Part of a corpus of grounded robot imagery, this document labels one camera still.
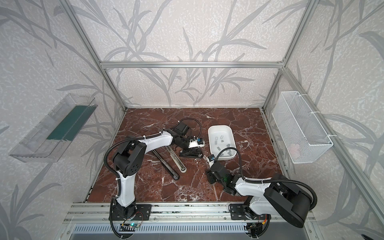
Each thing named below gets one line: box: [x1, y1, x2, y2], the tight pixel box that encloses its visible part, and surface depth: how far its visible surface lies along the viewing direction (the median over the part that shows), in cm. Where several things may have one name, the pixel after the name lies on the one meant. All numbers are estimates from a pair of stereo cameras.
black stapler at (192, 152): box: [179, 147, 203, 158], surface depth 86 cm
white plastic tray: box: [208, 125, 237, 161], surface depth 103 cm
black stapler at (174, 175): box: [151, 149, 181, 181], surface depth 88 cm
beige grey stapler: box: [165, 145, 187, 173], surface depth 92 cm
